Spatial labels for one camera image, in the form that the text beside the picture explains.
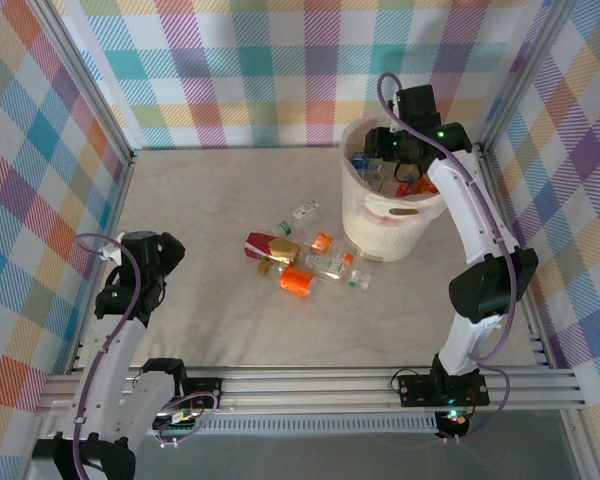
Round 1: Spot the cream plastic bin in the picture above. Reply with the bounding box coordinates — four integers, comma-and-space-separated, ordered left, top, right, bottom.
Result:
340, 115, 449, 264

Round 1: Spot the clear bottle green white label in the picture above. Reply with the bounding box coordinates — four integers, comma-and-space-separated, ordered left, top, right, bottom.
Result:
304, 253, 349, 281

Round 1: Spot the orange label bottle gold cap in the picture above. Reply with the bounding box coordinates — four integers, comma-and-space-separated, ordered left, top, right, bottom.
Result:
256, 260, 315, 297

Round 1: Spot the small bottle white round label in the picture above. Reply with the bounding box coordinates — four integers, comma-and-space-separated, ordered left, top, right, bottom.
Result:
292, 199, 321, 221

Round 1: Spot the orange-label orange-capped clear bottle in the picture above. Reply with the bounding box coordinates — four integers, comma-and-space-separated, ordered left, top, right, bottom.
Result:
299, 232, 356, 265

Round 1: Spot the green controller board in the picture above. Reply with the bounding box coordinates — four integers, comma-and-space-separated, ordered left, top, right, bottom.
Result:
152, 407, 201, 449

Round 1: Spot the controller board with lit LED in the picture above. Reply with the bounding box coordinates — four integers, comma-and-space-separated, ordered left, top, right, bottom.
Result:
437, 407, 474, 441

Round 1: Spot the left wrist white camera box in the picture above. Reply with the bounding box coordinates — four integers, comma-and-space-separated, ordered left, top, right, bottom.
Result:
99, 240, 126, 262

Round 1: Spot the aluminium frame post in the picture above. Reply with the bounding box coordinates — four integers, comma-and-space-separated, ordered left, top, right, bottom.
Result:
27, 0, 136, 169
479, 0, 581, 156

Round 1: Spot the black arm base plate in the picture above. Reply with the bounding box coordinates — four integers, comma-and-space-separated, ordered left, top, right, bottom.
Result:
397, 372, 491, 407
184, 377, 224, 409

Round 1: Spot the long aluminium base rail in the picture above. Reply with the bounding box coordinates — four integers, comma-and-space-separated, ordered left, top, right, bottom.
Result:
34, 367, 589, 416

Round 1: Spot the grey slotted cable duct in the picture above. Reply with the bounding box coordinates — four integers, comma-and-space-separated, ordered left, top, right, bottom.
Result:
129, 417, 441, 436

